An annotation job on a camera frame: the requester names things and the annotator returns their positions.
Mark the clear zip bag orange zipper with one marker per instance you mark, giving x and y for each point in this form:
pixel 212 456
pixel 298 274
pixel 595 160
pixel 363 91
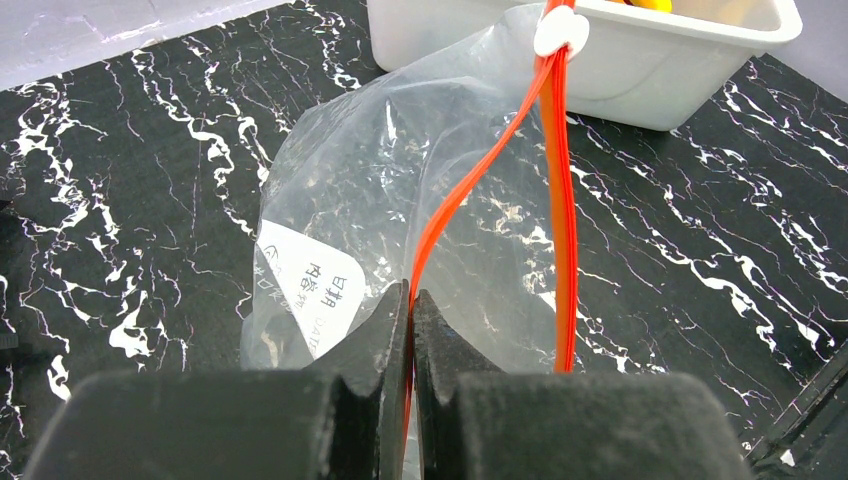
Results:
pixel 405 184

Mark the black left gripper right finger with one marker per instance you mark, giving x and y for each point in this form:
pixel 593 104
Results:
pixel 476 421

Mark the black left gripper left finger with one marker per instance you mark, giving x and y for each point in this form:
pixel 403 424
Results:
pixel 232 417

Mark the white plastic bin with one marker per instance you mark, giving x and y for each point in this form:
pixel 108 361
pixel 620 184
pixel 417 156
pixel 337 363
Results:
pixel 639 67

